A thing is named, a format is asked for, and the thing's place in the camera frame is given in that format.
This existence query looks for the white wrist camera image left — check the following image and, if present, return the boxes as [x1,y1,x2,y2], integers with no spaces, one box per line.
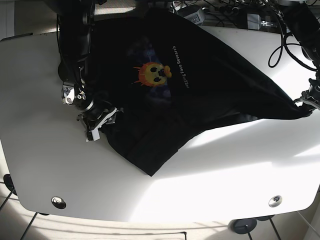
[85,129,100,142]

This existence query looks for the silver table grommet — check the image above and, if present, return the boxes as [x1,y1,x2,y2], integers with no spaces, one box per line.
[268,195,283,208]
[51,196,67,210]

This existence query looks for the left silver table grommet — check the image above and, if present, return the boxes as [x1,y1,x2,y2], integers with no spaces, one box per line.
[51,196,67,210]

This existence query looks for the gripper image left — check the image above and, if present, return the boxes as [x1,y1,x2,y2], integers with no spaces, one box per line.
[76,107,124,132]

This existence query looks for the black T-shirt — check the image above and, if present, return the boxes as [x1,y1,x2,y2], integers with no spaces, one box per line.
[89,8,311,176]

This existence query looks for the round black stand base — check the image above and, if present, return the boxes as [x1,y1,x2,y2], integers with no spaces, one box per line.
[228,218,257,235]

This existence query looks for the right silver table grommet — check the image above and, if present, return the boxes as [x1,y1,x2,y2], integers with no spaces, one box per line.
[268,195,283,208]

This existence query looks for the black power box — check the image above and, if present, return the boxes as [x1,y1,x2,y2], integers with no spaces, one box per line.
[179,5,206,25]

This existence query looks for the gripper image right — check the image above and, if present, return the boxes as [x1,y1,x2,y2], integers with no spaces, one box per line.
[293,90,320,109]

